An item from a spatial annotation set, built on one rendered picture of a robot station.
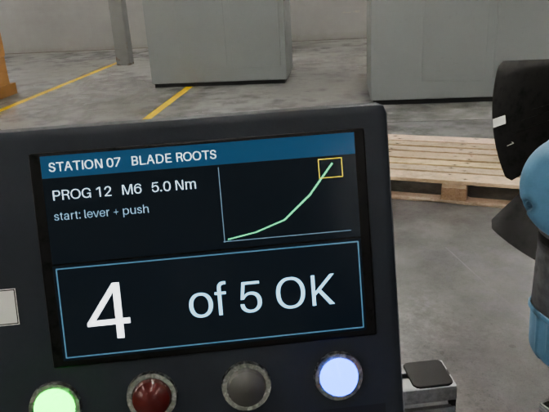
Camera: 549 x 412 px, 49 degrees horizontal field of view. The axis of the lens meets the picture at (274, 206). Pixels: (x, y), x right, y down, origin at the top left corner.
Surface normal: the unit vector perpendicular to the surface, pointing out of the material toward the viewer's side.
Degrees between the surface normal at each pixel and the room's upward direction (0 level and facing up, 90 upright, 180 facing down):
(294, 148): 75
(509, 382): 0
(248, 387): 70
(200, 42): 90
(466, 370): 0
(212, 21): 90
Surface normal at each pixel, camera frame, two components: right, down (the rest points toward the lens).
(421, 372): -0.05, -0.93
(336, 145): 0.09, 0.10
